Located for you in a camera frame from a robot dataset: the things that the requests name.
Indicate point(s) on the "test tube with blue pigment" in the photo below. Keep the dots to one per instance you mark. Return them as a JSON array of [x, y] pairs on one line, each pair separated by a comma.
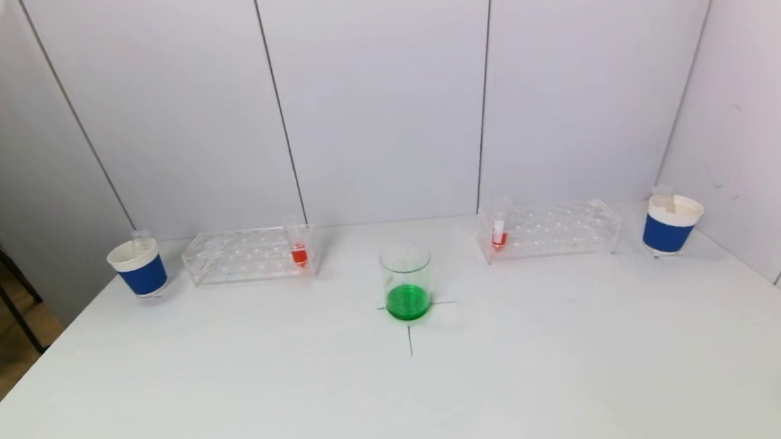
[[142, 240]]

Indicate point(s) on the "test tube with yellow pigment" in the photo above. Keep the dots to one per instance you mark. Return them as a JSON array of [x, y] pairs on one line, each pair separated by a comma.
[[663, 195]]

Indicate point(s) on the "clear glass beaker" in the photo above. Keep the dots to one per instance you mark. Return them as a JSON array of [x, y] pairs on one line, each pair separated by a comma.
[[408, 304]]

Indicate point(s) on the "test tube with red pigment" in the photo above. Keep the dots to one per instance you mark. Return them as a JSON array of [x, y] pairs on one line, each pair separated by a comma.
[[300, 256], [499, 239]]

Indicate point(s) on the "clear acrylic test tube rack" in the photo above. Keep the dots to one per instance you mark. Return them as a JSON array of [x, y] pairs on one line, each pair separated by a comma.
[[554, 230], [245, 257]]

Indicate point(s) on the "white paper cup blue sleeve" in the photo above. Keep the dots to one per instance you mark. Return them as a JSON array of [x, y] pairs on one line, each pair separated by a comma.
[[143, 276], [667, 234]]

